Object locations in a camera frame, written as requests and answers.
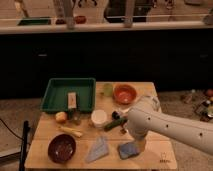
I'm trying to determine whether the small dark green object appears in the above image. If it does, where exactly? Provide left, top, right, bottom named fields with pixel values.
left=69, top=110, right=81, bottom=125

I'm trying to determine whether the white round container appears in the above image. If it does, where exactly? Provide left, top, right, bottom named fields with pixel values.
left=91, top=110, right=108, bottom=128

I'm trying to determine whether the green plastic tray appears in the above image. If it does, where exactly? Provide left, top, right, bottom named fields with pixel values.
left=39, top=77, right=97, bottom=114

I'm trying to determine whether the tan block in tray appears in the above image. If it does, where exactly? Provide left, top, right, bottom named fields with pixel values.
left=68, top=92, right=77, bottom=109

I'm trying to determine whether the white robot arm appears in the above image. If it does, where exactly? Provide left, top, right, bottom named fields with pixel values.
left=127, top=96, right=213, bottom=155

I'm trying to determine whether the blue sponge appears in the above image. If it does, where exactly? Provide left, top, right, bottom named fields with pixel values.
left=118, top=142, right=140, bottom=160

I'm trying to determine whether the black stand left of table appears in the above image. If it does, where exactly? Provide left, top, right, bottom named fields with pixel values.
left=19, top=121, right=30, bottom=171

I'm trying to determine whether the small orange fruit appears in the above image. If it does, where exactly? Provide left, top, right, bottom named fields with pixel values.
left=55, top=112, right=67, bottom=123

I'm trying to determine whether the light blue folded cloth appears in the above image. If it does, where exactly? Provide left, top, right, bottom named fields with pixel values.
left=85, top=136, right=109, bottom=163

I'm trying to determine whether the yellow banana piece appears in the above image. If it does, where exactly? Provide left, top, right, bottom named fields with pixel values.
left=59, top=126, right=83, bottom=138

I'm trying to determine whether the light green cup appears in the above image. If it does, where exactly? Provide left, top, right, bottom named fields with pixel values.
left=103, top=83, right=113, bottom=97

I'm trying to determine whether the orange red bowl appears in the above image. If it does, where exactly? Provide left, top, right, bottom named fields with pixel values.
left=113, top=84, right=137, bottom=105

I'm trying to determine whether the dark maroon bowl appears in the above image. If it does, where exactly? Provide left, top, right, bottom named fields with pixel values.
left=48, top=134, right=76, bottom=164

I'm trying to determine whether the green cucumber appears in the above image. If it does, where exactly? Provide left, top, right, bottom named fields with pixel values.
left=104, top=117, right=128, bottom=131

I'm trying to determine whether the black round knob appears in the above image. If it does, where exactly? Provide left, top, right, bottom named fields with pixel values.
left=112, top=111, right=120, bottom=120

